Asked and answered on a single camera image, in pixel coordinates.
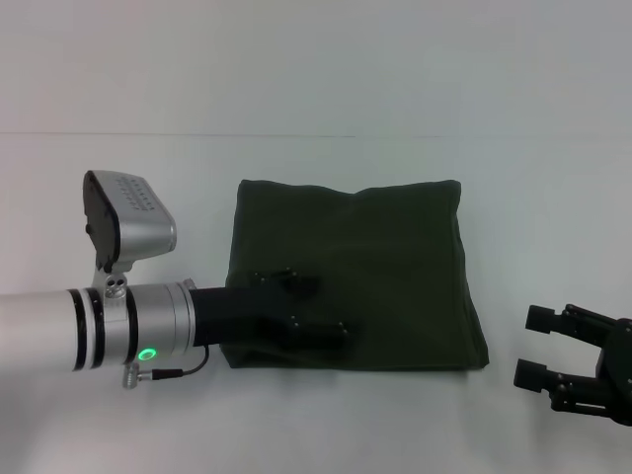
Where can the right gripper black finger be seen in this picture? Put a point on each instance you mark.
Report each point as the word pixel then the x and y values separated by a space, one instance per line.
pixel 558 321
pixel 543 377

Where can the dark green shirt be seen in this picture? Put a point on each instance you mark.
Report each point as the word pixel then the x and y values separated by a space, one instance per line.
pixel 385 271

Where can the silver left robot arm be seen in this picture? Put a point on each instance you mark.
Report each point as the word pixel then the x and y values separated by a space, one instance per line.
pixel 74 326

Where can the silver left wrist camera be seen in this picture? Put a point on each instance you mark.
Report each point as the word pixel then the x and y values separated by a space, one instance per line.
pixel 133 217

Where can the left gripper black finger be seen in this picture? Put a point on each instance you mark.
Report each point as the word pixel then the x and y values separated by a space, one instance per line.
pixel 321 333
pixel 291 281

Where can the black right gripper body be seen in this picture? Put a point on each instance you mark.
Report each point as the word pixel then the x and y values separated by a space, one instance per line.
pixel 619 365

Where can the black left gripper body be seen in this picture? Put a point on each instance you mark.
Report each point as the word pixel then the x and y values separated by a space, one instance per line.
pixel 237 313

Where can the silver connector post left gripper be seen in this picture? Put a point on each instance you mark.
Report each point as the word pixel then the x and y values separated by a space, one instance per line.
pixel 189 283

